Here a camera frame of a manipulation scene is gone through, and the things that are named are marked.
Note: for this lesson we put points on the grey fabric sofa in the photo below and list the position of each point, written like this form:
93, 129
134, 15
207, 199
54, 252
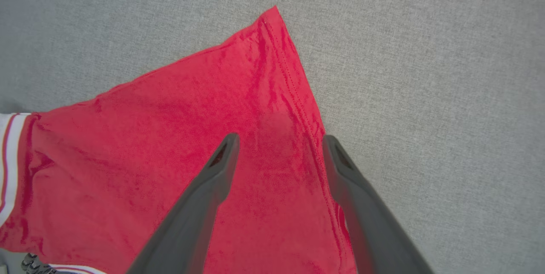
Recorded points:
425, 74

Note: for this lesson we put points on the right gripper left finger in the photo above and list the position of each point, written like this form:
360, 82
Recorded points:
191, 223

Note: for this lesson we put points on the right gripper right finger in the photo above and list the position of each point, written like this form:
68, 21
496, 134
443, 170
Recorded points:
370, 223

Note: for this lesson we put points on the red and white jersey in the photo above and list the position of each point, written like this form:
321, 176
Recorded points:
170, 138

